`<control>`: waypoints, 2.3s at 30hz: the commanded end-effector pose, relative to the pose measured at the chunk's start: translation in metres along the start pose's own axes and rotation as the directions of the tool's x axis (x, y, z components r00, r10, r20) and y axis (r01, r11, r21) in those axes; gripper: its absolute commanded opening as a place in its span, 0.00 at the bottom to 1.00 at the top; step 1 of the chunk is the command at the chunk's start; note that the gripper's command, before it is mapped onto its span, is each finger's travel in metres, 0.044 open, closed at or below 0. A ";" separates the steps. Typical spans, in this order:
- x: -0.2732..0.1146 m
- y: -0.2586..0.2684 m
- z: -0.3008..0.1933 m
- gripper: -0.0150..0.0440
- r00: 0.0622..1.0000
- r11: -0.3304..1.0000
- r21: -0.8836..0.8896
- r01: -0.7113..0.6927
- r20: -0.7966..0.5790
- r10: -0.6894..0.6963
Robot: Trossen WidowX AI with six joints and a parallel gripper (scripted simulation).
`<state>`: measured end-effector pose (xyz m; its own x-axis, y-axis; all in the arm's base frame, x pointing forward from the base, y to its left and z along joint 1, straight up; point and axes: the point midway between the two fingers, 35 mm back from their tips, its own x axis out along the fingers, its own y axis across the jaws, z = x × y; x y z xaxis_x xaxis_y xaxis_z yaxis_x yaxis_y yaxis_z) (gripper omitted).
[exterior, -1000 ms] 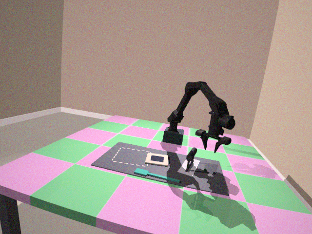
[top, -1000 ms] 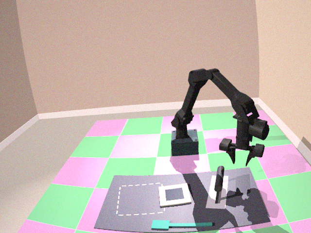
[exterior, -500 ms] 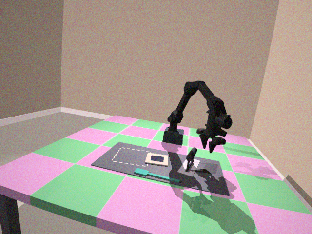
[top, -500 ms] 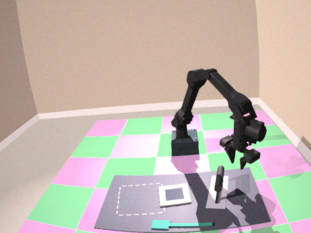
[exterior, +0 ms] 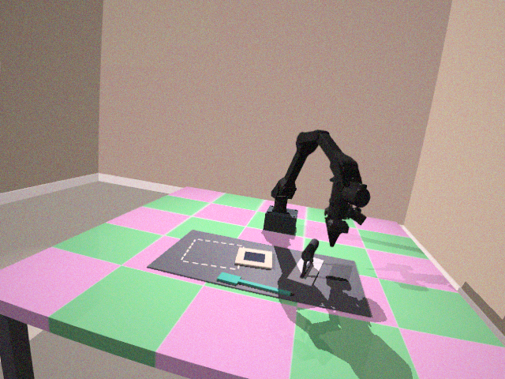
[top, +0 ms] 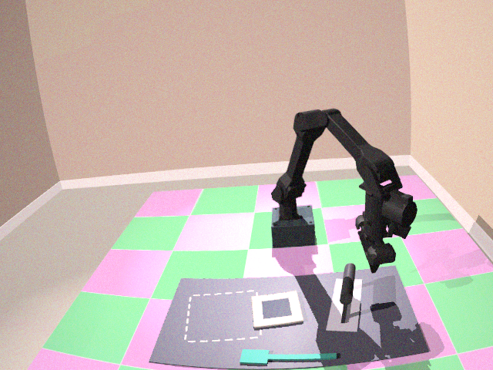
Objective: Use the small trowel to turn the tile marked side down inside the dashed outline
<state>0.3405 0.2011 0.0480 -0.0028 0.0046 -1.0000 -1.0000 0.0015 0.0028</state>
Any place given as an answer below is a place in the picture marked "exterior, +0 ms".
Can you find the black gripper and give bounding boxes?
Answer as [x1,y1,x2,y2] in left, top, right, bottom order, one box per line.
[324,197,350,247]

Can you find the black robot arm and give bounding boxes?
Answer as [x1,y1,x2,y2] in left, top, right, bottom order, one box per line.
[271,130,371,225]

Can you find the white square tile with dark blue centre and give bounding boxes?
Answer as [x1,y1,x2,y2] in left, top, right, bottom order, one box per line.
[235,248,272,269]

